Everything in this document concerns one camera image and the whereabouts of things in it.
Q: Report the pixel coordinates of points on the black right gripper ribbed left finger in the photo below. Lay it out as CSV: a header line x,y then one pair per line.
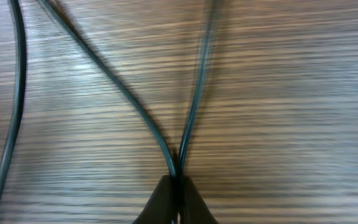
x,y
160,208

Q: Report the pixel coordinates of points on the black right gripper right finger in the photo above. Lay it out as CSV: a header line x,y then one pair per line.
x,y
193,209

